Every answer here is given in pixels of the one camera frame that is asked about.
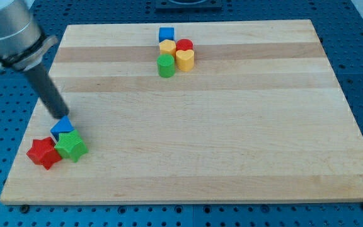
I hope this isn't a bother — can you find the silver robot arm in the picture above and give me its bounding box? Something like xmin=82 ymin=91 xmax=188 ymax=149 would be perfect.
xmin=0 ymin=0 xmax=58 ymax=71

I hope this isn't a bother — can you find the green star block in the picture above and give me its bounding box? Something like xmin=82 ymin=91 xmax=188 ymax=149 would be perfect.
xmin=54 ymin=130 xmax=89 ymax=163

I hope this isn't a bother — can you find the red star block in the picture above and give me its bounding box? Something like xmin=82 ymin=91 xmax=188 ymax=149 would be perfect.
xmin=26 ymin=137 xmax=62 ymax=170

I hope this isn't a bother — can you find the green cylinder block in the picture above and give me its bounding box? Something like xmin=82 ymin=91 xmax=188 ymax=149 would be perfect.
xmin=156 ymin=54 xmax=175 ymax=78

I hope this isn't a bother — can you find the yellow heart block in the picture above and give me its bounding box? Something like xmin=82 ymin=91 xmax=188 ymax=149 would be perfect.
xmin=175 ymin=50 xmax=195 ymax=72

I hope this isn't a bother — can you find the yellow hexagon block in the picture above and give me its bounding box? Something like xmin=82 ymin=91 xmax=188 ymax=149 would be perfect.
xmin=159 ymin=39 xmax=176 ymax=57

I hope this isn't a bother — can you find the red cylinder block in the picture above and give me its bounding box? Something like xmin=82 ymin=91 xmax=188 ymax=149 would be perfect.
xmin=176 ymin=38 xmax=193 ymax=51

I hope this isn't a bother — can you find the light wooden board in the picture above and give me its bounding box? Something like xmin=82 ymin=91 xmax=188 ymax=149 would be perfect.
xmin=0 ymin=20 xmax=363 ymax=205

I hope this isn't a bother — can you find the blue cube block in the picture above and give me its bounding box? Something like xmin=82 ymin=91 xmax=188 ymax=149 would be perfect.
xmin=158 ymin=27 xmax=175 ymax=42

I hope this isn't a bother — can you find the blue triangle block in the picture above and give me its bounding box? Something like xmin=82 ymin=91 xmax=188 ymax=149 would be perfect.
xmin=50 ymin=115 xmax=74 ymax=141

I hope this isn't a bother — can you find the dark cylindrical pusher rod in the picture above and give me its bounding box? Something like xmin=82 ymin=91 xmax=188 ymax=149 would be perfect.
xmin=23 ymin=62 xmax=69 ymax=119

